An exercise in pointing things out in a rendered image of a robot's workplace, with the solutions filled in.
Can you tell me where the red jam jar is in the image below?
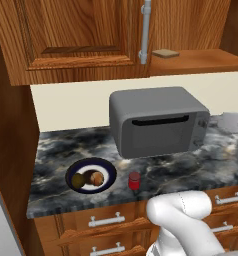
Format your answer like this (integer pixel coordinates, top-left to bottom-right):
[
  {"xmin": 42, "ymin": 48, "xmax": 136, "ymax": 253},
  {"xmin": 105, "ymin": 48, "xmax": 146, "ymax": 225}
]
[{"xmin": 128, "ymin": 171, "xmax": 142, "ymax": 192}]

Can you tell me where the blue rimmed white plate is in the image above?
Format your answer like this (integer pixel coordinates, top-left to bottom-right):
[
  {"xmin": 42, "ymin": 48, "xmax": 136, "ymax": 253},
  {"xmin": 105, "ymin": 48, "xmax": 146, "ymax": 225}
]
[{"xmin": 65, "ymin": 157, "xmax": 118, "ymax": 194}]

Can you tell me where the brown round bread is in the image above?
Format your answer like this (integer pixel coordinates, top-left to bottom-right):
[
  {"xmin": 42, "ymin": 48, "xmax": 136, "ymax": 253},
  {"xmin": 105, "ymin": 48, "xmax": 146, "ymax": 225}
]
[{"xmin": 83, "ymin": 169, "xmax": 105, "ymax": 187}]

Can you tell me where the green avocado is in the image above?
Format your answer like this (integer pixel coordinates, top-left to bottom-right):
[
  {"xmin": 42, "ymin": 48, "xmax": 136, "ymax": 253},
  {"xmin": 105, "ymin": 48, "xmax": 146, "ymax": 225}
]
[{"xmin": 71, "ymin": 172, "xmax": 86, "ymax": 189}]

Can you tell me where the wooden cabinet door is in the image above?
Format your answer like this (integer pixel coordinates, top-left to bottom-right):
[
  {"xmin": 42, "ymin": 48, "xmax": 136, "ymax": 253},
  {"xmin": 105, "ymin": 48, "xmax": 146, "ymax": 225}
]
[{"xmin": 0, "ymin": 0, "xmax": 151, "ymax": 87}]

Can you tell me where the tall wooden side cabinet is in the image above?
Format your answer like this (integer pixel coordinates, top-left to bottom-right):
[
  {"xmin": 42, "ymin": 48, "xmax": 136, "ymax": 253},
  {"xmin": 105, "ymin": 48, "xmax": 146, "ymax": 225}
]
[{"xmin": 0, "ymin": 6, "xmax": 45, "ymax": 256}]

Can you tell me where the open wooden cabinet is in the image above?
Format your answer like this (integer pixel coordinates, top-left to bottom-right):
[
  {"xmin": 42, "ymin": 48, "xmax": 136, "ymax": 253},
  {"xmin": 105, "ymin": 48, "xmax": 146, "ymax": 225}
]
[{"xmin": 147, "ymin": 0, "xmax": 238, "ymax": 77}]

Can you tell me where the grey microwave oven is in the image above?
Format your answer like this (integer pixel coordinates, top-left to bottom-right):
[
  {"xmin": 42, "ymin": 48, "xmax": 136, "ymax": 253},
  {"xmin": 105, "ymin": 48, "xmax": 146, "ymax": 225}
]
[{"xmin": 108, "ymin": 86, "xmax": 211, "ymax": 160}]

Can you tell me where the tan flat sponge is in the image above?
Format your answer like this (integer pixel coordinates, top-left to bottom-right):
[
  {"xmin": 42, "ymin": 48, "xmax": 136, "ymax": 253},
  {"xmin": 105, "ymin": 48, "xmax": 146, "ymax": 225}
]
[{"xmin": 152, "ymin": 48, "xmax": 181, "ymax": 59}]

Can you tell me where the wooden drawer front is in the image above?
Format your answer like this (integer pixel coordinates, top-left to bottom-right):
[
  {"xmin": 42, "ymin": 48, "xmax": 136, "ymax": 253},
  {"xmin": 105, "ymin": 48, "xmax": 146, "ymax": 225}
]
[
  {"xmin": 208, "ymin": 209, "xmax": 238, "ymax": 250},
  {"xmin": 61, "ymin": 231, "xmax": 160, "ymax": 256},
  {"xmin": 204, "ymin": 184, "xmax": 238, "ymax": 214},
  {"xmin": 54, "ymin": 201, "xmax": 152, "ymax": 247}
]

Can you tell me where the steel sink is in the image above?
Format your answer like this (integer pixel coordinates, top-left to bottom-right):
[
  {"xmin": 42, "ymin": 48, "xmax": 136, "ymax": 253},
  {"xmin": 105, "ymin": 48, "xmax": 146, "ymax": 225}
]
[{"xmin": 209, "ymin": 111, "xmax": 238, "ymax": 145}]

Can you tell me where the grey drawer handle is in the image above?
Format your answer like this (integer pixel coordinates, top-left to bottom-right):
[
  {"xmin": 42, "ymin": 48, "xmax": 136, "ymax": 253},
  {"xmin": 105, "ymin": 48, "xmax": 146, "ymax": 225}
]
[
  {"xmin": 210, "ymin": 221, "xmax": 234, "ymax": 234},
  {"xmin": 89, "ymin": 241, "xmax": 126, "ymax": 256},
  {"xmin": 214, "ymin": 191, "xmax": 238, "ymax": 206},
  {"xmin": 88, "ymin": 211, "xmax": 126, "ymax": 228}
]

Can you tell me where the grey cabinet door handle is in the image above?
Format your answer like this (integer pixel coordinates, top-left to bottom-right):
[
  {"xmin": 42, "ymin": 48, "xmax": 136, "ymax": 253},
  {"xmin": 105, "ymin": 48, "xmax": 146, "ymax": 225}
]
[{"xmin": 138, "ymin": 0, "xmax": 152, "ymax": 65}]

